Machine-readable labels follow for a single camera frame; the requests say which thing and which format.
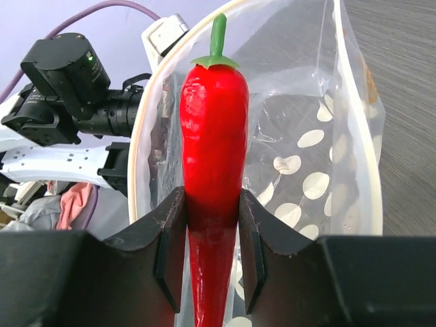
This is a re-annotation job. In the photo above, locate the clear dotted zip top bag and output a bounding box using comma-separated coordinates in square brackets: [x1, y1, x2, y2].
[127, 1, 385, 326]

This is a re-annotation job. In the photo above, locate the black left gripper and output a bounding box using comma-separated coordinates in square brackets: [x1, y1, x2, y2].
[1, 33, 151, 146]

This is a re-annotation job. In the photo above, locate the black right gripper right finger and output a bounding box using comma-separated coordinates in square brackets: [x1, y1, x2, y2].
[239, 190, 435, 326]

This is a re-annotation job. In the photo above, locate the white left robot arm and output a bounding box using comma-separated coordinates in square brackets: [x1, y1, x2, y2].
[1, 33, 150, 193]

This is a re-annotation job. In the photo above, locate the pink cloth in background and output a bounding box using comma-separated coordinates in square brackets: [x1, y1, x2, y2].
[55, 183, 98, 230]

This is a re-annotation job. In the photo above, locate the red fake chili pepper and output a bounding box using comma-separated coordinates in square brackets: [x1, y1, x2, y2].
[180, 14, 249, 326]

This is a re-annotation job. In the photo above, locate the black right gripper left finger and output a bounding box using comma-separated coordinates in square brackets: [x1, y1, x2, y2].
[1, 187, 186, 326]

